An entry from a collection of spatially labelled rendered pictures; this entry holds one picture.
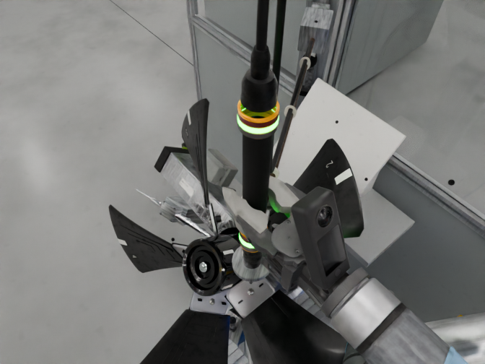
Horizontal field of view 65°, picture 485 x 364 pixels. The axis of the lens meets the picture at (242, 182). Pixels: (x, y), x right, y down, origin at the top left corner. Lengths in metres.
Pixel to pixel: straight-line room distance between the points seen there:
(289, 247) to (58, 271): 1.99
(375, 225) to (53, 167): 2.13
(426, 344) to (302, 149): 0.63
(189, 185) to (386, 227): 0.67
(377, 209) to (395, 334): 0.97
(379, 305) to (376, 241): 0.87
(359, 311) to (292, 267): 0.09
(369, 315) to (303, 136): 0.62
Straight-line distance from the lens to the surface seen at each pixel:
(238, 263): 0.69
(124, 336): 2.11
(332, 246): 0.44
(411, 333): 0.46
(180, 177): 1.08
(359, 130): 0.93
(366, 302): 0.45
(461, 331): 0.59
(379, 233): 1.34
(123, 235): 1.06
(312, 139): 0.98
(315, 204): 0.40
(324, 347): 0.81
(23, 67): 3.81
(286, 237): 0.48
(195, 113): 0.86
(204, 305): 0.91
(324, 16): 1.06
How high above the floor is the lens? 1.96
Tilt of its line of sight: 52 degrees down
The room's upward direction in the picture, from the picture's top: straight up
